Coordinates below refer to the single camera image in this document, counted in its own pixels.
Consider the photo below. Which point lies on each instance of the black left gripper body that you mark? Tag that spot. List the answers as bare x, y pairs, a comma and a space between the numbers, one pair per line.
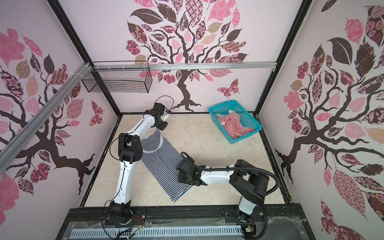
160, 124

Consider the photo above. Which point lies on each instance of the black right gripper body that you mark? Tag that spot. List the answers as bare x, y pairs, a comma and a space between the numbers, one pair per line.
182, 178

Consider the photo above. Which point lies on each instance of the blue white striped tank top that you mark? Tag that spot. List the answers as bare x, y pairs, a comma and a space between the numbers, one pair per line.
162, 159

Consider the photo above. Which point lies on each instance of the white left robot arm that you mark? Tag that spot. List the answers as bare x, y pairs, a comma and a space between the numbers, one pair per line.
130, 151

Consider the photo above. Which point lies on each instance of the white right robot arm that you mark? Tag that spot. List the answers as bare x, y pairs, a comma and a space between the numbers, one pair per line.
252, 183

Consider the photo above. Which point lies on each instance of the red white striped tank top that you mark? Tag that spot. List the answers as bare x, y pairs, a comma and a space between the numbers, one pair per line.
232, 125

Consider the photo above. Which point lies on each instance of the teal plastic basket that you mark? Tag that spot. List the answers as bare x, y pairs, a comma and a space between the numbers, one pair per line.
245, 117

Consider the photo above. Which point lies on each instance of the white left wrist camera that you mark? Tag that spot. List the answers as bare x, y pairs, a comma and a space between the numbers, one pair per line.
165, 115

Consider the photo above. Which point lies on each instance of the black wire mesh basket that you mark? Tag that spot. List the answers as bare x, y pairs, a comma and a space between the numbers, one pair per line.
119, 77

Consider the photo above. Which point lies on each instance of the aluminium rail back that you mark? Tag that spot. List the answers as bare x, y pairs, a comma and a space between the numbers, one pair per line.
199, 66

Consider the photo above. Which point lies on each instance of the aluminium rail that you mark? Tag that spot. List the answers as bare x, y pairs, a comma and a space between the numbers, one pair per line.
199, 66
12, 149

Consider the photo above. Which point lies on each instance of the white slotted cable duct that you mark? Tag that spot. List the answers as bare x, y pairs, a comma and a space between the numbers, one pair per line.
154, 232

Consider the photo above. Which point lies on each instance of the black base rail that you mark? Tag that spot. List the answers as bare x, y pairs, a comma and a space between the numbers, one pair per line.
170, 214

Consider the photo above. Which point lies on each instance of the aluminium rail left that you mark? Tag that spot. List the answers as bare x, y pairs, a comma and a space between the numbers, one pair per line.
12, 149

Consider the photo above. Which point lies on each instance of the black corner frame post left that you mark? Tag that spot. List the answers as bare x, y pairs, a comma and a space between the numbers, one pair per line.
69, 29

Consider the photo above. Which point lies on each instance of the black corner frame post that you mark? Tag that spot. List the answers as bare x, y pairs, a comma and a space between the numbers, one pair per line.
69, 29
295, 27

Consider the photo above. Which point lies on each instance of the black corner frame post right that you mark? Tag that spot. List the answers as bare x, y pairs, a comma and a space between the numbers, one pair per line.
295, 27

